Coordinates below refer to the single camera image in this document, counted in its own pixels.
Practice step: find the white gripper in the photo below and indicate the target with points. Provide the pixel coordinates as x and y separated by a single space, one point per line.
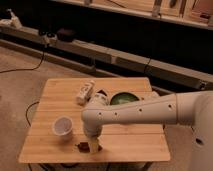
93 141

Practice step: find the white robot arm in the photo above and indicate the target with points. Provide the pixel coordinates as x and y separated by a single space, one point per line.
191 108

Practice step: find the wooden table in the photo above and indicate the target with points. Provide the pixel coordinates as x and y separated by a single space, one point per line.
120 143

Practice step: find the black smartphone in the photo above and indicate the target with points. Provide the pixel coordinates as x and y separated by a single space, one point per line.
101 91

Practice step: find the white bottle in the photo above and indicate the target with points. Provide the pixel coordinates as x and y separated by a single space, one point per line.
85 92

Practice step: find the green plate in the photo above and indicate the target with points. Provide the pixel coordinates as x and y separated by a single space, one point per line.
122 98

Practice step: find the black object on ledge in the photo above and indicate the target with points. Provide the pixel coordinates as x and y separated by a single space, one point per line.
65 35

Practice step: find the white figure on ledge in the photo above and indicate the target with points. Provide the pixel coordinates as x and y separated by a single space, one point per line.
13 21

